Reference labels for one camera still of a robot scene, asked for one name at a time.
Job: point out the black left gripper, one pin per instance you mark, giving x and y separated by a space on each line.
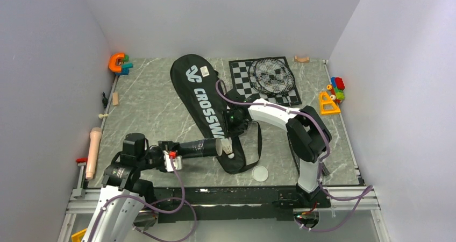
164 146

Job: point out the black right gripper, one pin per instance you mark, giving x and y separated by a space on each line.
232 130

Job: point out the black shuttlecock tube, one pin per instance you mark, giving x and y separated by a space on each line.
201 148

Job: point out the white round tube lid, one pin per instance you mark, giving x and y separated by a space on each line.
260 173

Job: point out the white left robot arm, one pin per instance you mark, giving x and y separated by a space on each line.
123 193

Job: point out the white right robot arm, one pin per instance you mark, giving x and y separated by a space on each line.
307 135

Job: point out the black badminton racket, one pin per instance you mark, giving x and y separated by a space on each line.
272 77

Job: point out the black racket bag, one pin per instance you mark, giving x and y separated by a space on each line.
194 80

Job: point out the beige rolling pin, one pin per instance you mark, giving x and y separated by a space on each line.
95 139

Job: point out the white chess pawn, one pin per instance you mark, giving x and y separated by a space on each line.
102 116

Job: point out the small wooden block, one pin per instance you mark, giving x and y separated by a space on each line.
115 99

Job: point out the red clamp knob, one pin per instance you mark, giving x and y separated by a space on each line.
81 160

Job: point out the small black figure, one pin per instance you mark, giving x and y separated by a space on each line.
104 100

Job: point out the wooden arch block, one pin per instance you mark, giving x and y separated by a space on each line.
301 59

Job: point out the yellow triangle toy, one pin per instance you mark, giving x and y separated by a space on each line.
327 105

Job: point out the teal green toy blocks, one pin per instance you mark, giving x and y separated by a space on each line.
126 65

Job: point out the orange letter toy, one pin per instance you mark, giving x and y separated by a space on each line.
116 62

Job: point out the colourful brick toy stack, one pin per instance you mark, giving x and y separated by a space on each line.
336 89

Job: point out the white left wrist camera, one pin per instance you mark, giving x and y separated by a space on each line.
172 161

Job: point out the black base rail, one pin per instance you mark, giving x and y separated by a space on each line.
276 199

